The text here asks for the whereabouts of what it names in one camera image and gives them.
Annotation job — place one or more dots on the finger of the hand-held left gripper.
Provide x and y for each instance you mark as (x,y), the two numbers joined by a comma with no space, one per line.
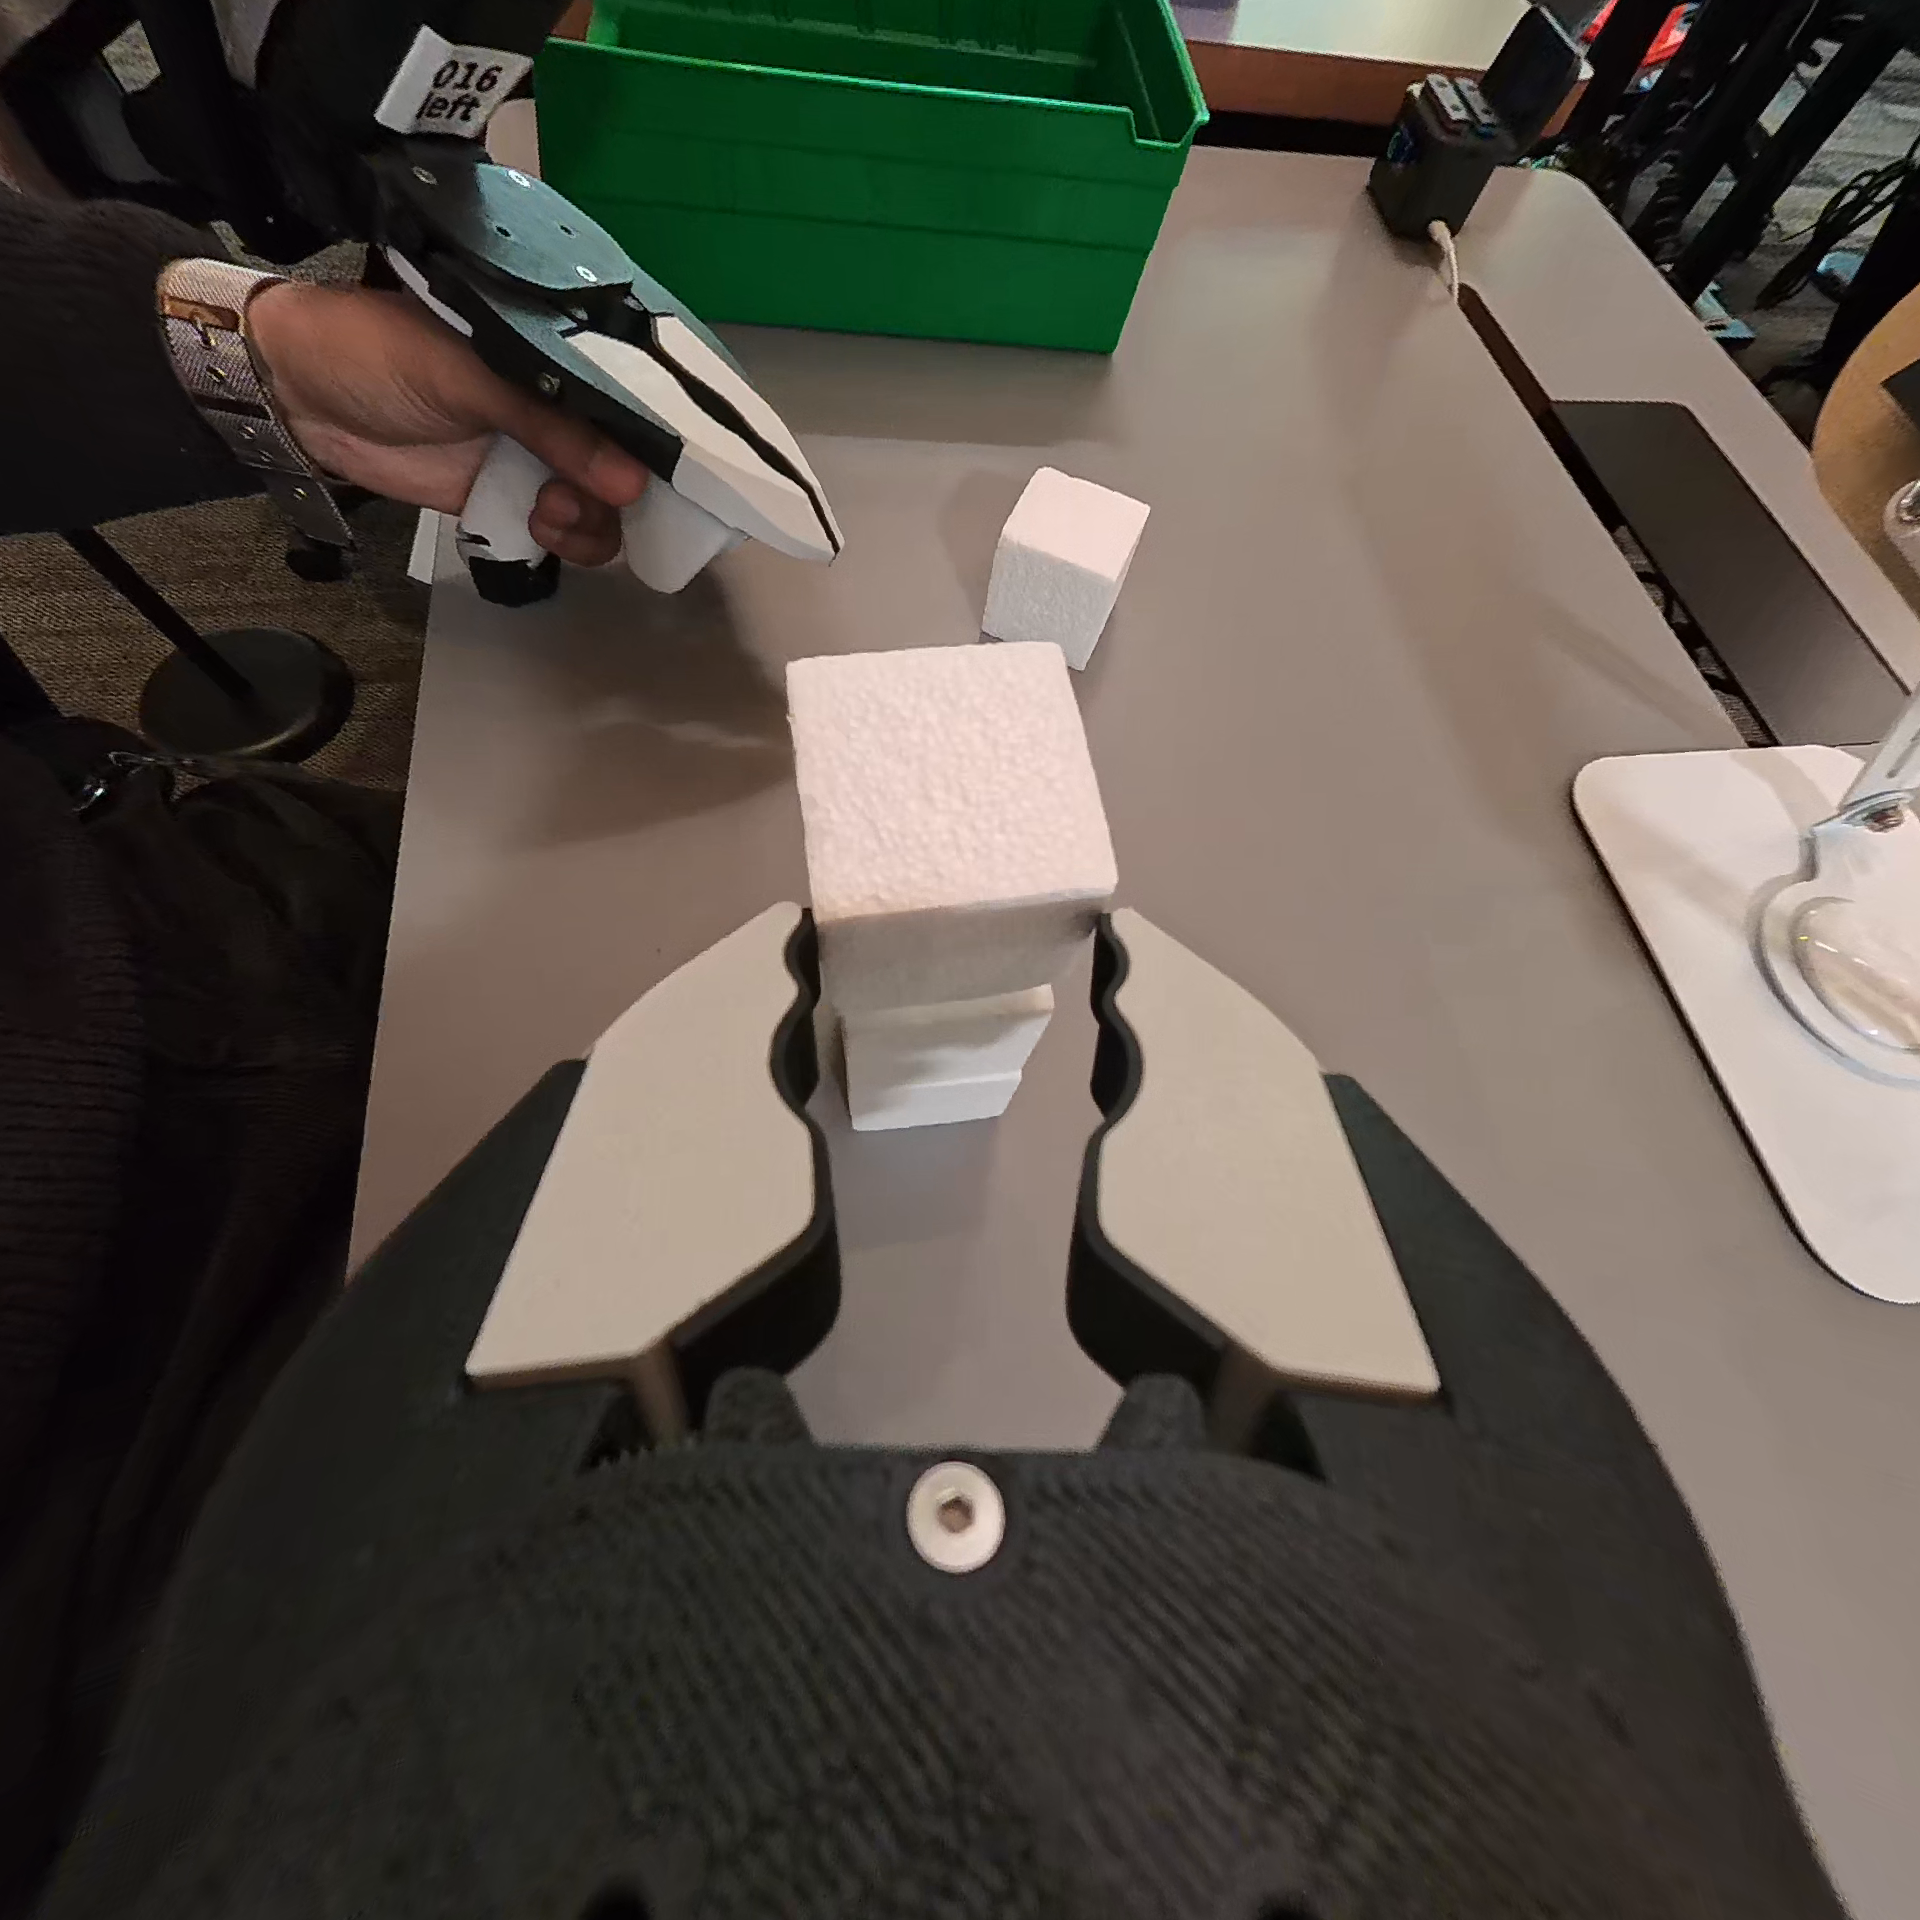
(735,392)
(721,481)

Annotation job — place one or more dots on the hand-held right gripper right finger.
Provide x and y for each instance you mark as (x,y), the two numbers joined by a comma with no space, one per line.
(1244,1201)

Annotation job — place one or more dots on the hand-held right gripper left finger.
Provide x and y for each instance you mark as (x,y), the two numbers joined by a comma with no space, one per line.
(661,1201)

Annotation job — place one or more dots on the person's left forearm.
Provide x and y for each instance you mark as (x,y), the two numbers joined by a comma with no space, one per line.
(104,375)

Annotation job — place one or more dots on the light desk with wooden edge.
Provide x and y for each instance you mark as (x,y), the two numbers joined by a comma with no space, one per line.
(1321,69)

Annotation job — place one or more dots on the person's left hand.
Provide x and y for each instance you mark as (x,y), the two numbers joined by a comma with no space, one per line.
(374,390)

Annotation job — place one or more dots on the green storage bin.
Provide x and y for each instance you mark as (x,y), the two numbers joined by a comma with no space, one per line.
(900,195)

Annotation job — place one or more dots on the black round stand base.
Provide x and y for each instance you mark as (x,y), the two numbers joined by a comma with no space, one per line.
(249,698)

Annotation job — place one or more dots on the person's black clothing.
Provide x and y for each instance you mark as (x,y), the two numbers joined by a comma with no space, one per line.
(150,1125)

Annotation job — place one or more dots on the document stand with wooden board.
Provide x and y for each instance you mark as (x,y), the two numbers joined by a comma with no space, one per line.
(1694,930)

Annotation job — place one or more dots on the black battery charger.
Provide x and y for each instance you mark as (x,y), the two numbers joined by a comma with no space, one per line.
(1425,159)

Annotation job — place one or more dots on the black phone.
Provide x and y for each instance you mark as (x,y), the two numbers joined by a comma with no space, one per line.
(1539,61)

